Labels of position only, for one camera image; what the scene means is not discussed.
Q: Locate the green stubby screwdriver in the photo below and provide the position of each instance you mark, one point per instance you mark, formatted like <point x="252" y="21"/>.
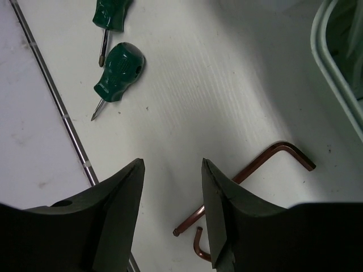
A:
<point x="123" y="67"/>
<point x="110" y="16"/>

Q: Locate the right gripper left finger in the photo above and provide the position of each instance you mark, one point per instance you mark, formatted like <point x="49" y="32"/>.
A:
<point x="90" y="231"/>

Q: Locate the green toolbox with clear lid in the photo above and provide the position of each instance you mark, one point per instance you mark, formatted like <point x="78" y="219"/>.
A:
<point x="336" y="45"/>

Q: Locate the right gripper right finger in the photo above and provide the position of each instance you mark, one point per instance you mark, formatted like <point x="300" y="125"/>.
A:
<point x="247" y="233"/>

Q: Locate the left dark hex key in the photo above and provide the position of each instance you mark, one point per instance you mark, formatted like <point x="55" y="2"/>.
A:
<point x="248" y="171"/>

